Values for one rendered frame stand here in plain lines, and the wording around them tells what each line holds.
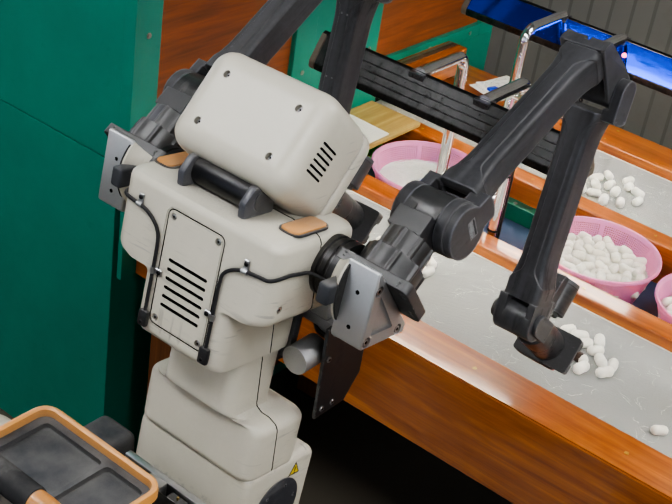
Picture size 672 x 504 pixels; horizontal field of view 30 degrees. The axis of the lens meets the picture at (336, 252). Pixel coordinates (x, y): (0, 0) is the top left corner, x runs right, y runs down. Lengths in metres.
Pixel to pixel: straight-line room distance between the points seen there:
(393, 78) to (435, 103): 0.11
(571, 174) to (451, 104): 0.54
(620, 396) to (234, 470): 0.79
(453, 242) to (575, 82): 0.32
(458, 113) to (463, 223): 0.78
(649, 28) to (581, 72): 2.24
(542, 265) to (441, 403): 0.41
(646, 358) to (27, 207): 1.35
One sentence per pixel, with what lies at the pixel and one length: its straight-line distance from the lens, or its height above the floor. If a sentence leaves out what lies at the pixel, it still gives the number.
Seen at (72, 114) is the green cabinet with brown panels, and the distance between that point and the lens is 2.60.
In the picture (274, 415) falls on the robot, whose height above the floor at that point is 0.90.
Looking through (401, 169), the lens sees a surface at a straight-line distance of 2.90.
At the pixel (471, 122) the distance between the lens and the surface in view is 2.37.
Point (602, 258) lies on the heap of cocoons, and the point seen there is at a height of 0.74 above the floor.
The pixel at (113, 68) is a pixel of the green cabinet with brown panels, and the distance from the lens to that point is 2.47.
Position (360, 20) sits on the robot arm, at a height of 1.31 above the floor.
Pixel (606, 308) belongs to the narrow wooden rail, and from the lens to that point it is 2.50.
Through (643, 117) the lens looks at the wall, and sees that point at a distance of 4.12.
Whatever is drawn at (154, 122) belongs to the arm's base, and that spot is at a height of 1.23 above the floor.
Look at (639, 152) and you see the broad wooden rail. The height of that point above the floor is 0.76.
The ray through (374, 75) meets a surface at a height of 1.08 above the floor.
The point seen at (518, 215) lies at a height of 0.70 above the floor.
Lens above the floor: 2.03
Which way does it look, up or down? 31 degrees down
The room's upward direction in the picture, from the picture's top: 9 degrees clockwise
